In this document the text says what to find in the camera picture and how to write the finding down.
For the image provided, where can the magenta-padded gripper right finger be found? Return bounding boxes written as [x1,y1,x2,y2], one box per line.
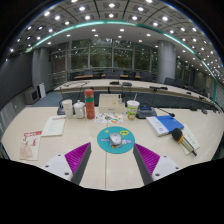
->
[132,143,182,185]

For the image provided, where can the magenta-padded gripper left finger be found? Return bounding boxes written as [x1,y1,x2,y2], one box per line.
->
[43,142,92,185]

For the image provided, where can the silver computer mouse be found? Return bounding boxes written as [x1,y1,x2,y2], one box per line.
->
[109,132,123,147]

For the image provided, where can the round teal mouse pad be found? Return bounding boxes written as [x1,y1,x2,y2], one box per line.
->
[96,126,136,155]

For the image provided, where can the black yellow handheld microphone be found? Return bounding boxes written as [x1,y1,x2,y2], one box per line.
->
[171,127,198,157]

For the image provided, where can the blue and white book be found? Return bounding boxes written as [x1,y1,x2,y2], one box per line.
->
[145,114,185,137]

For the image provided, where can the cream printed document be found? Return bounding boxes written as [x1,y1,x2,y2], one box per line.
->
[41,115,67,137]

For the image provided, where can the dark conference unit with screen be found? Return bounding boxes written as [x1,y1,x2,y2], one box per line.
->
[135,105,176,120]

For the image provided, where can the red and white leaflet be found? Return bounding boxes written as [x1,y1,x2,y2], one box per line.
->
[19,130,43,162]

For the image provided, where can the white lidded mug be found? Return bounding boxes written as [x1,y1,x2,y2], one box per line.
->
[73,99,86,120]

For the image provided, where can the black desk microphone unit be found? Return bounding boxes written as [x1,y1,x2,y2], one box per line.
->
[56,98,67,116]

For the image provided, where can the white paper sheet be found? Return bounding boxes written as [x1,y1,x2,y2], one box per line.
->
[181,123,201,156]

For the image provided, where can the stack of white paper cups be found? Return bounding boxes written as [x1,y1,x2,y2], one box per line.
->
[62,99,74,119]

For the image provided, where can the colourful sticker sheet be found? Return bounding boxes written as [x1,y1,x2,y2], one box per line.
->
[94,112,124,125]

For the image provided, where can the green white drink cup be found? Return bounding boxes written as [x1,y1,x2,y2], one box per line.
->
[126,93,141,121]

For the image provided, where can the red thermos bottle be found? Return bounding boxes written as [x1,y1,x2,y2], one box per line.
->
[83,88,96,120]

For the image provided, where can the beige cardboard box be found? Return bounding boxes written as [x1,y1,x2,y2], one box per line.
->
[98,93,126,115]

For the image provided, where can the long curved conference desk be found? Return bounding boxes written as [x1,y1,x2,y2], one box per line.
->
[53,78,218,109]

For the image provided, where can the white leaning board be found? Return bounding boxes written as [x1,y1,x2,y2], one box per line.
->
[37,82,47,99]

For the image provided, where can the small grey cabinet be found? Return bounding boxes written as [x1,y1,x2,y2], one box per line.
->
[24,87,40,105]

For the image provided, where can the dark office chairs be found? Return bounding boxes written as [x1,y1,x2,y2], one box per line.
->
[69,68,208,91]

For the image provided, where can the ceiling lights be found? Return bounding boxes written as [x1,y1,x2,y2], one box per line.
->
[8,0,224,81]

